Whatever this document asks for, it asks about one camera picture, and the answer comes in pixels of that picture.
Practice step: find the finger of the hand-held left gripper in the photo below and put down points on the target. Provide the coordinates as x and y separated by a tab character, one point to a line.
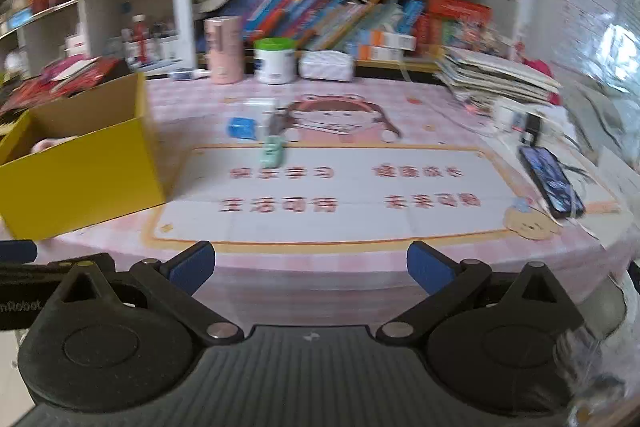
35	269
17	251

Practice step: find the shiny plastic wrap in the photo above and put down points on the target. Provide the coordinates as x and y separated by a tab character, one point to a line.
622	52

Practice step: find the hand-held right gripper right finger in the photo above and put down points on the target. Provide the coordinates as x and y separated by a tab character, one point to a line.
430	267

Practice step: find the pink pig plush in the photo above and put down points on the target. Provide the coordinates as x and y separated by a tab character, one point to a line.
52	145

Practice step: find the white paper sheet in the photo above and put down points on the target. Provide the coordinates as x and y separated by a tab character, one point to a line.
617	202

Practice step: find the small blue cube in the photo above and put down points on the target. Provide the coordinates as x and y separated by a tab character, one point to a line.
241	128

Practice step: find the yellow cardboard box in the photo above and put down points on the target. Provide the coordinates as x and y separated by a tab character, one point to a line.
90	177

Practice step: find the alphabet wall poster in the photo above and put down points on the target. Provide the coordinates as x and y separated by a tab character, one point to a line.
595	7

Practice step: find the white power strip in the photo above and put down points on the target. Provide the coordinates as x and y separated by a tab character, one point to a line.
505	112

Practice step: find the stack of paper booklets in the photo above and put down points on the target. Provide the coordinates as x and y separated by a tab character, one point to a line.
495	77

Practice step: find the small green toy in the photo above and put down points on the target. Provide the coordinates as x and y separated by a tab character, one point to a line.
271	152

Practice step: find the group of pen cups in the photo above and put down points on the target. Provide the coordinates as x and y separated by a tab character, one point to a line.
150	44

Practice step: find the orange and white boxes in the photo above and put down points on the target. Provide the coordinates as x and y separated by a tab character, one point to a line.
387	46

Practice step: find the black smartphone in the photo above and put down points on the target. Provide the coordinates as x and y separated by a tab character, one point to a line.
550	182

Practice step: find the small lying bottle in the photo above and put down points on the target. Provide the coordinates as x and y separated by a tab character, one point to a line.
187	74

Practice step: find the white curved shelf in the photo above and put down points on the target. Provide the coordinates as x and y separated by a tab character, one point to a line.
100	17

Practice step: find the white jar green lid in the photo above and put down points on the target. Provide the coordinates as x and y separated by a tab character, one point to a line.
274	64

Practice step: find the red book box set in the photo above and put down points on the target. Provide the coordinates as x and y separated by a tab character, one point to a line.
457	19

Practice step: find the pink printed tablecloth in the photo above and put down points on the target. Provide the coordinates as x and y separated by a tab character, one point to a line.
350	217

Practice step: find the white quilted pouch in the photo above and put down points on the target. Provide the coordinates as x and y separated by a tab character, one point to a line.
326	67

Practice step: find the small grey metal item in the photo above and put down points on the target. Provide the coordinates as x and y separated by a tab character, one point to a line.
280	122

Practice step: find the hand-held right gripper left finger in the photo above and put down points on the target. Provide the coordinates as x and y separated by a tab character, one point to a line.
192	264

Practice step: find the pile of red envelopes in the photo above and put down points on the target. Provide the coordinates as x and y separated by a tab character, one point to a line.
65	77

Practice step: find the black plug adapter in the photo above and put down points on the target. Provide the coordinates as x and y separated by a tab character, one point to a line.
531	127

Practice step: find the white charger block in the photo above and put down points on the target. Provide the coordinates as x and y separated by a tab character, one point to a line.
260	107

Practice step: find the small flower bouquet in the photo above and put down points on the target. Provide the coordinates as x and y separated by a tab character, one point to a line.
485	41

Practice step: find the row of colourful books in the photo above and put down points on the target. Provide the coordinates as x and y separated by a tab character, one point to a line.
325	14

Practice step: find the pink cylindrical bottle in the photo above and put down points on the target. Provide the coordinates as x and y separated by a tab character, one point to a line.
224	52

